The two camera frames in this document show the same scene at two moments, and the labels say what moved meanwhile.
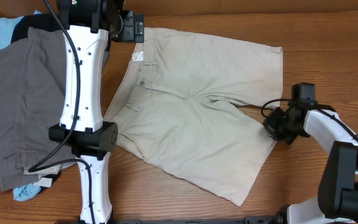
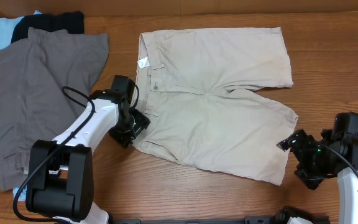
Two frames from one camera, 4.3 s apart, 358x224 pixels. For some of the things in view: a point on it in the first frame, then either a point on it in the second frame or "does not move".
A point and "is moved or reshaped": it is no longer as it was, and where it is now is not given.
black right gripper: (269, 124) -> (312, 180)
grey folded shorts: (27, 86) does not move
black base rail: (247, 219) does not move
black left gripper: (128, 35) -> (123, 138)
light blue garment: (2, 34) does not move
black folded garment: (47, 21) does not move
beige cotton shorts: (194, 106) is moved or reshaped
